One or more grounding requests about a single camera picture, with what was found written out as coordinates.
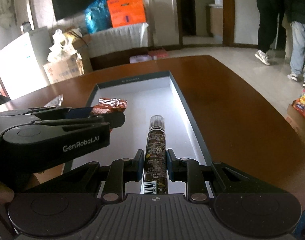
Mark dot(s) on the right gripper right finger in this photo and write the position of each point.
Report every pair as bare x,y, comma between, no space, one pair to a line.
189,172

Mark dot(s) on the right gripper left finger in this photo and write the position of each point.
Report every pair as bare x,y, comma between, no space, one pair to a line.
119,173

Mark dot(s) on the black tube snack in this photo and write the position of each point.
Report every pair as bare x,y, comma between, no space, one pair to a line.
155,178

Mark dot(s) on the red snack packet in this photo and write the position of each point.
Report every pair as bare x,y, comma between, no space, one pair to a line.
107,105

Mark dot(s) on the box of snacks on floor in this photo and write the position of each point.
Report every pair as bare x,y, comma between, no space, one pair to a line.
296,115

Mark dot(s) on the white chest freezer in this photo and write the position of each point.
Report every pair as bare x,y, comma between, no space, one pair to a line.
21,63

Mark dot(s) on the grey shallow box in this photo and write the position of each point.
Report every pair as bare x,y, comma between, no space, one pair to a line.
146,96

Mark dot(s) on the brown cardboard box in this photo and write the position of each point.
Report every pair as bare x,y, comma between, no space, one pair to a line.
64,69

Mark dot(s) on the small box with tape rolls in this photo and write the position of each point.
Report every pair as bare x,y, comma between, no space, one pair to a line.
67,44

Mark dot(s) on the purple detergent bottle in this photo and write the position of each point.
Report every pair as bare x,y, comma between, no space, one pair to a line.
140,58

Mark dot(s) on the white curtain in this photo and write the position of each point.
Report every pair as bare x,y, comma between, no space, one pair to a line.
7,13

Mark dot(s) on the white cloth covered cabinet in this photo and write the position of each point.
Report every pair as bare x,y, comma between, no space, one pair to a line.
118,39

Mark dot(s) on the blue plastic bag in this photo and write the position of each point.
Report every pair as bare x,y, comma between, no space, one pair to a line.
97,17

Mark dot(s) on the orange cardboard box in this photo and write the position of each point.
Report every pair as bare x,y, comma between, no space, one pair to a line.
126,12

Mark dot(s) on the person in white hoodie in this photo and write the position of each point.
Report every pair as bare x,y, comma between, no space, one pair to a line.
267,31

